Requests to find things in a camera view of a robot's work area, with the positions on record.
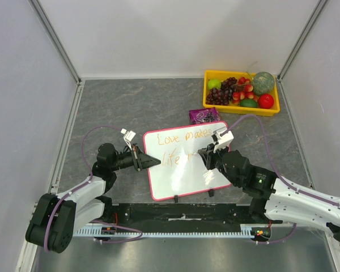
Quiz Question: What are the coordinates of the green mango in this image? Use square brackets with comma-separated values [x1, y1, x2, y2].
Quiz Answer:
[239, 99, 258, 108]

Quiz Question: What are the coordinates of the dark purple grape bunch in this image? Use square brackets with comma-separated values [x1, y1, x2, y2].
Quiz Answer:
[206, 77, 237, 106]

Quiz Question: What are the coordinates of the red apple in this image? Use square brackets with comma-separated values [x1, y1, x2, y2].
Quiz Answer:
[257, 93, 274, 109]

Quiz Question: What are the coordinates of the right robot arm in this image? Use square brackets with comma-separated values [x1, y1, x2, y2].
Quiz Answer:
[198, 144, 340, 242]

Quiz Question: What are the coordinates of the yellow plastic tray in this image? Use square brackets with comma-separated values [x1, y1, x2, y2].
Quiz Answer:
[203, 70, 280, 116]

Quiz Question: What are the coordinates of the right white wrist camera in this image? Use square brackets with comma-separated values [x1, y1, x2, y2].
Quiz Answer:
[211, 126, 234, 153]

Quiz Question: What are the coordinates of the red peach cluster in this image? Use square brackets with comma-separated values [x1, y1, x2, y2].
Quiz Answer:
[232, 76, 258, 105]

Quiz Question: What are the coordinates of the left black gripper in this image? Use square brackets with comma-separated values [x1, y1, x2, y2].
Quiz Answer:
[110, 143, 160, 172]

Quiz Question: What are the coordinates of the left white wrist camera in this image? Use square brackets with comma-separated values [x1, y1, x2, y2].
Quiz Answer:
[120, 128, 136, 149]

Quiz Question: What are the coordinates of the pink framed whiteboard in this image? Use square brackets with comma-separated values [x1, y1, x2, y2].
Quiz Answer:
[143, 121, 231, 201]

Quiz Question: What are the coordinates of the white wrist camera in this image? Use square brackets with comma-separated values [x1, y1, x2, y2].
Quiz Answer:
[120, 128, 136, 149]
[211, 126, 234, 153]

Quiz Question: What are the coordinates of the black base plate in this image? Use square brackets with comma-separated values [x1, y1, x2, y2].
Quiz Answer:
[98, 203, 282, 233]

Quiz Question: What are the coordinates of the green apple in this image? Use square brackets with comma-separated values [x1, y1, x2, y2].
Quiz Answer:
[207, 79, 222, 90]

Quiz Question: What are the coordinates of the purple snack bag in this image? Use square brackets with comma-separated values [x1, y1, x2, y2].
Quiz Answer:
[189, 107, 220, 124]

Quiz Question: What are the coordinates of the green netted melon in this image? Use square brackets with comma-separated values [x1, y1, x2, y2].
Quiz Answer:
[252, 71, 275, 96]

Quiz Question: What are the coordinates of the light blue cable duct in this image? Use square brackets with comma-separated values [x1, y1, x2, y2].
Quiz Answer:
[73, 224, 270, 239]

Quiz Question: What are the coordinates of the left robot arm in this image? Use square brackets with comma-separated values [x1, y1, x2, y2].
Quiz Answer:
[25, 143, 161, 253]

